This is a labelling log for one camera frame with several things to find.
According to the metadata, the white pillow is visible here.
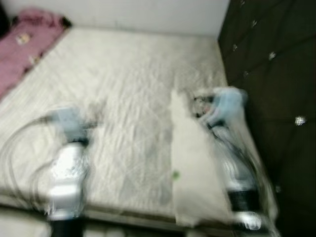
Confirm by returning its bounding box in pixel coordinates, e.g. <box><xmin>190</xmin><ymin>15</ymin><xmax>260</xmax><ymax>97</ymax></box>
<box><xmin>170</xmin><ymin>86</ymin><xmax>280</xmax><ymax>231</ymax></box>

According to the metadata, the grey quilted mattress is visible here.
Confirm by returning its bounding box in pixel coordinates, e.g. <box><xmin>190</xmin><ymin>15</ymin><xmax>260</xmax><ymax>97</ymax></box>
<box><xmin>0</xmin><ymin>27</ymin><xmax>277</xmax><ymax>223</ymax></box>

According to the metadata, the black tufted headboard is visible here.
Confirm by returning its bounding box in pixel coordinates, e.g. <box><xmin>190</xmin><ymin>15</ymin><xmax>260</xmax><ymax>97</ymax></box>
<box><xmin>217</xmin><ymin>0</ymin><xmax>316</xmax><ymax>237</ymax></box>

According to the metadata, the mauve cartoon print blanket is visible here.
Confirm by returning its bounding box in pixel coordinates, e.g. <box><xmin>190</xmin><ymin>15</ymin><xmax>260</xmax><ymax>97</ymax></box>
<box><xmin>0</xmin><ymin>7</ymin><xmax>70</xmax><ymax>102</ymax></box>

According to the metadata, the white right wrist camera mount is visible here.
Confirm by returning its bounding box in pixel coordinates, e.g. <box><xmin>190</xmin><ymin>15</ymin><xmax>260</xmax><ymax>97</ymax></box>
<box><xmin>204</xmin><ymin>87</ymin><xmax>245</xmax><ymax>124</ymax></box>

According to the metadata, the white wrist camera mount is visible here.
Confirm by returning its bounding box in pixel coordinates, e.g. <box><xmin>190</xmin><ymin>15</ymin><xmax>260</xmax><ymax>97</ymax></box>
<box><xmin>49</xmin><ymin>106</ymin><xmax>87</xmax><ymax>142</ymax></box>
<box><xmin>204</xmin><ymin>87</ymin><xmax>245</xmax><ymax>124</ymax></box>

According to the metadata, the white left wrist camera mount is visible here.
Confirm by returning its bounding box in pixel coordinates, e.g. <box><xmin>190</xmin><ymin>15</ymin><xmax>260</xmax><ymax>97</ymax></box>
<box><xmin>49</xmin><ymin>106</ymin><xmax>87</xmax><ymax>142</ymax></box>

